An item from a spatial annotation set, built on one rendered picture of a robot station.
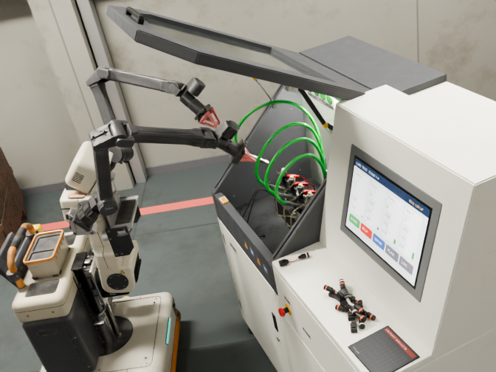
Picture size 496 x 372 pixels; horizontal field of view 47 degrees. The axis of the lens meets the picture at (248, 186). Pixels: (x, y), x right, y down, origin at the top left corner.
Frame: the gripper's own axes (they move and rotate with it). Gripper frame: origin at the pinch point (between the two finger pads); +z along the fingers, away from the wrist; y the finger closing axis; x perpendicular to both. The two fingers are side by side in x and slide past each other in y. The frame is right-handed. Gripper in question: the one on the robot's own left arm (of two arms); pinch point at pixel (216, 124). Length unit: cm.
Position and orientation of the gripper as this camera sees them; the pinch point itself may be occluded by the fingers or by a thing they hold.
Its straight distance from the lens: 259.9
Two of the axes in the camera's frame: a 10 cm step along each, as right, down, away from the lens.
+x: -6.1, 6.7, 4.2
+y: 2.4, -3.5, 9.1
